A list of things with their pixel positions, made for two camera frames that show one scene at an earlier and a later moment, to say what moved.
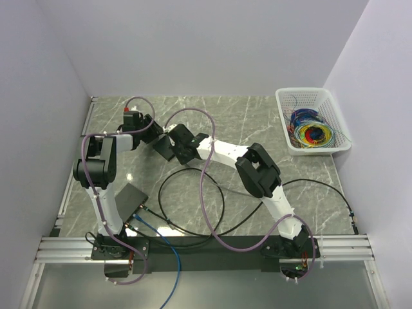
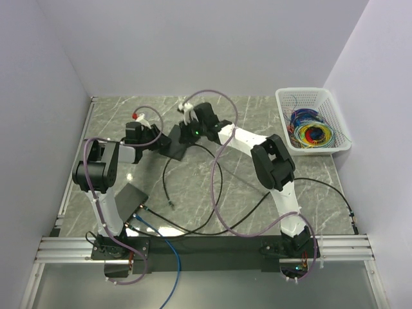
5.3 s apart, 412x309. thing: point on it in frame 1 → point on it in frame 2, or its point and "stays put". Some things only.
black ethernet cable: x=166 y=217 → x=171 y=205
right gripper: x=182 y=161 → x=185 y=137
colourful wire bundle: x=308 y=129 stays put
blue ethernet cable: x=160 y=233 stays put
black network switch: x=129 y=201 stays put
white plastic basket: x=312 y=121 stays put
